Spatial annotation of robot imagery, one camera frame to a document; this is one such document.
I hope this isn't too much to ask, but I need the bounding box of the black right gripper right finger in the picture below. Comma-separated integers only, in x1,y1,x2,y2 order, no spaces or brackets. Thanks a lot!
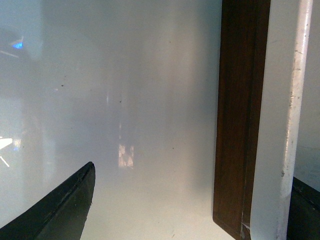
287,178,320,240

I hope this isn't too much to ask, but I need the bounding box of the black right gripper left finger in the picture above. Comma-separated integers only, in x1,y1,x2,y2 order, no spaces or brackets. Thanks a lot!
0,161,96,240

